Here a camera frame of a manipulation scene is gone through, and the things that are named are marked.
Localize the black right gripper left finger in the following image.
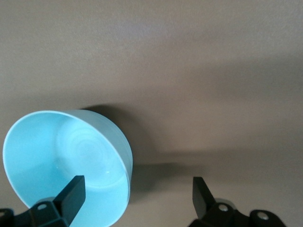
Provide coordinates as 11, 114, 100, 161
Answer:
0, 175, 85, 227

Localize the light blue plastic bowl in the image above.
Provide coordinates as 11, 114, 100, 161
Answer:
2, 109, 133, 227

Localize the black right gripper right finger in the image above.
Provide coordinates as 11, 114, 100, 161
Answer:
189, 176, 288, 227

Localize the brown table cover sheet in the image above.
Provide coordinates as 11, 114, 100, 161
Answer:
0, 0, 303, 227

